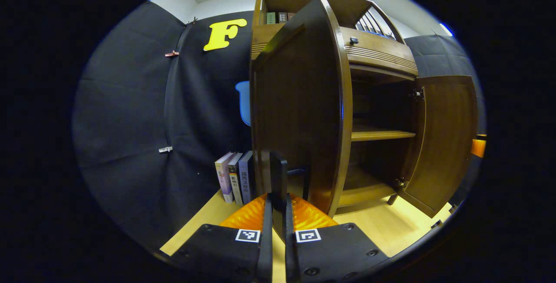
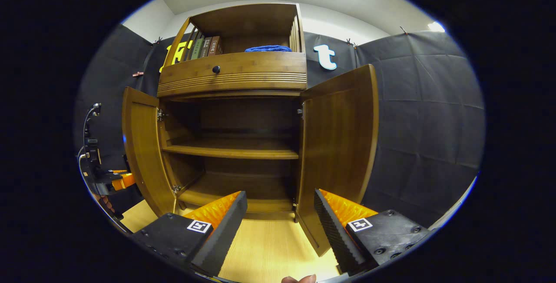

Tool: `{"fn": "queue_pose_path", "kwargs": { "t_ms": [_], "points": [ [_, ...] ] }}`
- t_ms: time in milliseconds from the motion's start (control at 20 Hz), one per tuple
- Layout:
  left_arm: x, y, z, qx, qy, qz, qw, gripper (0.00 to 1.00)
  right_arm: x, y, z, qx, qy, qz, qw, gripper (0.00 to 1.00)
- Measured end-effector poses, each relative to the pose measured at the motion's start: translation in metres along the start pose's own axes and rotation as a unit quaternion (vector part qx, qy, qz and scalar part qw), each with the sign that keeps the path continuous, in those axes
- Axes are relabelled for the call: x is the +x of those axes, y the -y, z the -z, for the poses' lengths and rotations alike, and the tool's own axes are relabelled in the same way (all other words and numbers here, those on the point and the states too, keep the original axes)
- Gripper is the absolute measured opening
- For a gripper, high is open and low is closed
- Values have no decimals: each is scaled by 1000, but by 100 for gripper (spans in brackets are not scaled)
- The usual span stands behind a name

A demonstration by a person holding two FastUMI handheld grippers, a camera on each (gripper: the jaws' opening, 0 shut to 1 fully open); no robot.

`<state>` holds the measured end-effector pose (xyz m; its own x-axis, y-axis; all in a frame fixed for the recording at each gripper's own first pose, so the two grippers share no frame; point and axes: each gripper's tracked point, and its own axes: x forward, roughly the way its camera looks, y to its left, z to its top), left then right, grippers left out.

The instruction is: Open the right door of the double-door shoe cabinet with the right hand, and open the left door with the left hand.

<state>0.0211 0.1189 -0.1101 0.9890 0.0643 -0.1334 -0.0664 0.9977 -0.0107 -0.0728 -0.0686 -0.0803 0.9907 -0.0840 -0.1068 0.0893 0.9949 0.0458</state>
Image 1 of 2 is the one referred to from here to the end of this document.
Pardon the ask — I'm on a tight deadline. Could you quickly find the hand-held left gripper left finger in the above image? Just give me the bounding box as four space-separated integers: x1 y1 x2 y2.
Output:
169 194 273 283

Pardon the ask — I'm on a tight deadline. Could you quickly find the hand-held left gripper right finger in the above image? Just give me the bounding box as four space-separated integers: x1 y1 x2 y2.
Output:
285 193 389 283

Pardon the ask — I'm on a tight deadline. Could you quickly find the wooden cabinet door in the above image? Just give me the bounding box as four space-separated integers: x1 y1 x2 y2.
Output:
251 0 352 218
397 75 478 218

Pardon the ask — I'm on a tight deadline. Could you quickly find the black door handle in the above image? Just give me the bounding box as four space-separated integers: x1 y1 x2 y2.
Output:
269 152 311 202

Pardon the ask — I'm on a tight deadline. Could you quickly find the wooden double-door shoe cabinet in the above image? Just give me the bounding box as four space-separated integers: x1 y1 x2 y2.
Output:
251 0 478 219

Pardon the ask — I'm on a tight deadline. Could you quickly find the wooden inner cabinet shelf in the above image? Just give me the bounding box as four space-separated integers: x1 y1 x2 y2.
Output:
351 120 416 141

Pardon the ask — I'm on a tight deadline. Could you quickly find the wooden cabinet drawer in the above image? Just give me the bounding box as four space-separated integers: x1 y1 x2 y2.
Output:
251 24 419 78

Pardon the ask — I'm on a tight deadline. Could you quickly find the grey book with yellow band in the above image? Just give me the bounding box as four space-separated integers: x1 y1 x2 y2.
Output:
228 153 245 206

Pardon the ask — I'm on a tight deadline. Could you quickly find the dark blue book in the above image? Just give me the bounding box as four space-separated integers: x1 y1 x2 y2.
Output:
238 150 255 204

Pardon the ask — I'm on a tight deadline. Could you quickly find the pale purple book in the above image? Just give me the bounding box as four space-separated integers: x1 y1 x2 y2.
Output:
215 152 235 204

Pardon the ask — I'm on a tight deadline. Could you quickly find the black backdrop cloth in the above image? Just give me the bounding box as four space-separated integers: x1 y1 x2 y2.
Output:
72 1 487 249

